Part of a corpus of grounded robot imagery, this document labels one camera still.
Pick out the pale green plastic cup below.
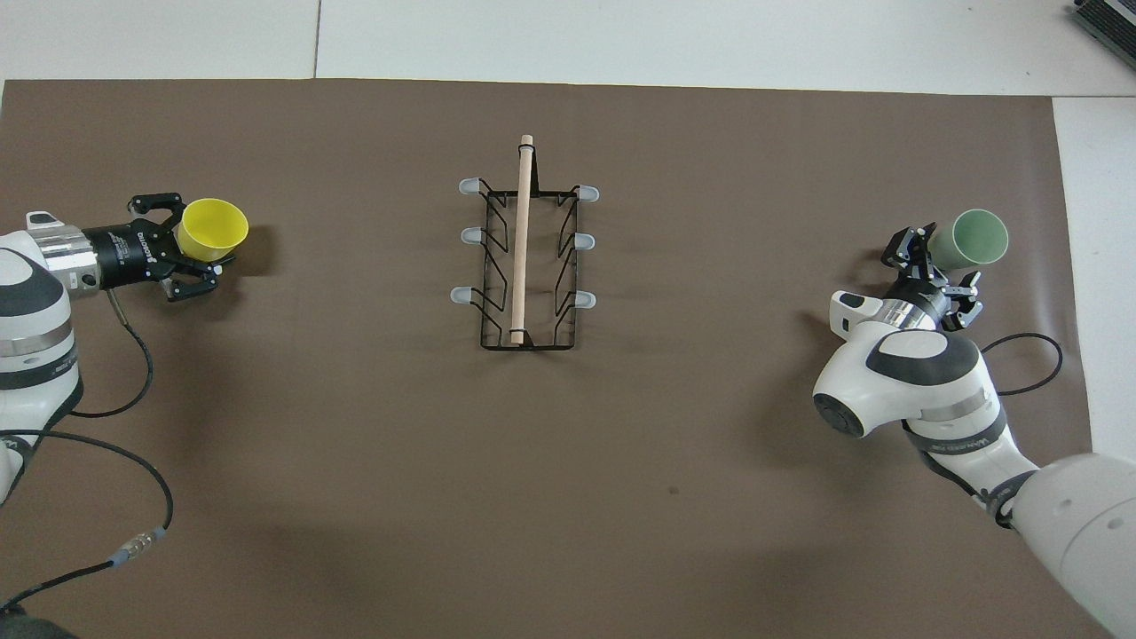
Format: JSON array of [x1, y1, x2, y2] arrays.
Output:
[[927, 209, 1010, 269]]

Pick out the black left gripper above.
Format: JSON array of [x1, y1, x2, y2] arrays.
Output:
[[86, 193, 236, 303]]

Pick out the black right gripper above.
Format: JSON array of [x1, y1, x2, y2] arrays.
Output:
[[881, 222, 984, 325]]

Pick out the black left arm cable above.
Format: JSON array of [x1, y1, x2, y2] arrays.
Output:
[[0, 288, 174, 613]]

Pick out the brown table mat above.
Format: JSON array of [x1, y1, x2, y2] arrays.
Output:
[[0, 78, 1094, 639]]

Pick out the black ribbed device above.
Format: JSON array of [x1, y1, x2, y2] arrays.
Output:
[[1069, 0, 1136, 45]]

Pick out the yellow plastic cup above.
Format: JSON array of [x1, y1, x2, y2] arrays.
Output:
[[175, 198, 249, 263]]

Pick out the black wire cup rack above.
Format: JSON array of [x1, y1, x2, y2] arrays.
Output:
[[450, 135, 601, 351]]

